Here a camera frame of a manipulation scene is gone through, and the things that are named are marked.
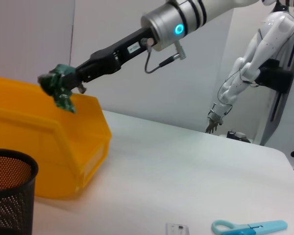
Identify black mounting box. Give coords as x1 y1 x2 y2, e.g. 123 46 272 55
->
258 58 293 93

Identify thin black wire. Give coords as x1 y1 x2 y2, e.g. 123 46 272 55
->
217 70 259 116

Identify blue scissors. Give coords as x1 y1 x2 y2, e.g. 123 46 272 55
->
211 219 289 235

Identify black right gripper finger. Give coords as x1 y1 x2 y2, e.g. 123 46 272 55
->
74 77 88 94
62 71 79 93

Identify dark green drill bit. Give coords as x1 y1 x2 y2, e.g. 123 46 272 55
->
38 63 77 114

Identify dark humanoid robot hand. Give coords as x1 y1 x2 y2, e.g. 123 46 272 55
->
205 118 223 134

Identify clear plastic ruler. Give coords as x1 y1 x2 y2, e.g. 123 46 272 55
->
166 222 190 235

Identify yellow plastic bin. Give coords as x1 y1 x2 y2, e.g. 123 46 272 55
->
0 76 113 200

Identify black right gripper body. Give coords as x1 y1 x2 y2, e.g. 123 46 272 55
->
74 26 160 83

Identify black mesh pen holder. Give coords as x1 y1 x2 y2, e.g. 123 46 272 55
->
0 148 39 235

